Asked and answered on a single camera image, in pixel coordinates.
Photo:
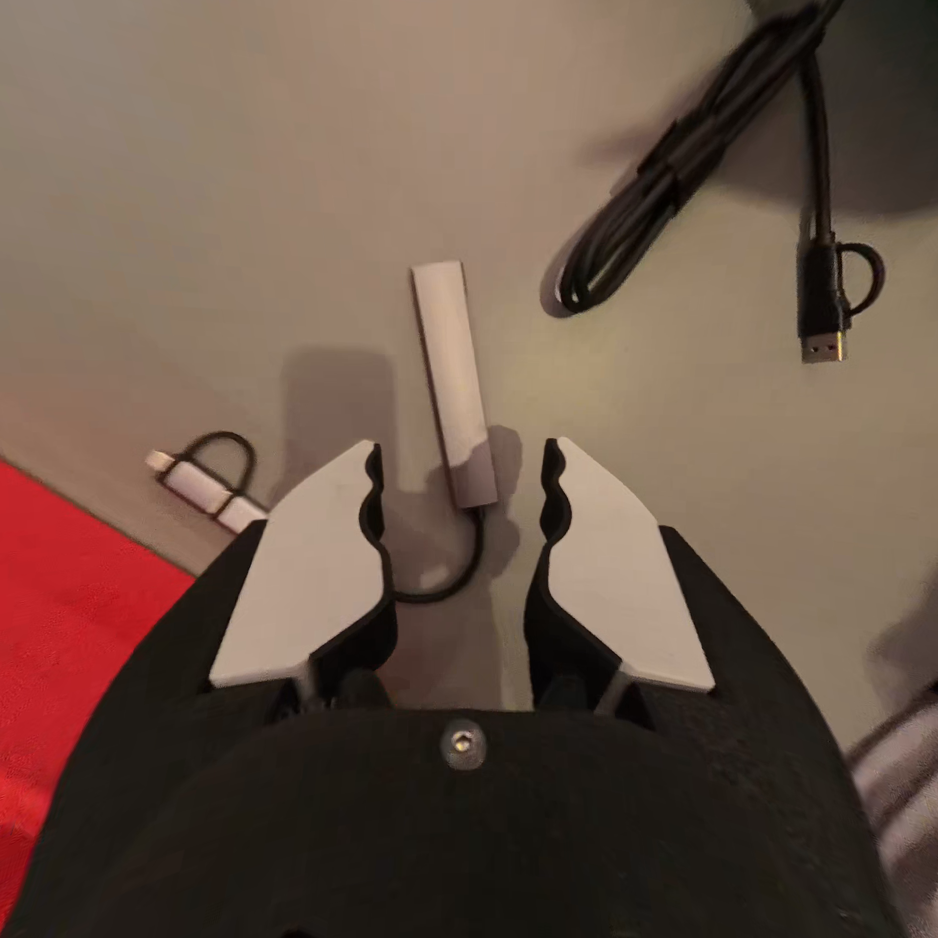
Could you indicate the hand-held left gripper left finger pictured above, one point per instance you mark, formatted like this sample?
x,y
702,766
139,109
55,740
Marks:
x,y
308,571

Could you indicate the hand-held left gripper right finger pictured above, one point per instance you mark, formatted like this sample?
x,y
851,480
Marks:
x,y
623,571

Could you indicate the grey usb hub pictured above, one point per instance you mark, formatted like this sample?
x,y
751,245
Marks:
x,y
453,366

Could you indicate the white usb plug adapter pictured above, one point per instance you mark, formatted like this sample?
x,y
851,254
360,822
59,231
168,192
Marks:
x,y
201,487

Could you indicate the red cloth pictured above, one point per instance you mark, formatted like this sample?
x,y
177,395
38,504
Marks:
x,y
66,623

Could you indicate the checkered cloth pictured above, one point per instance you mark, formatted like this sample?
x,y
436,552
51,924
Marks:
x,y
905,806

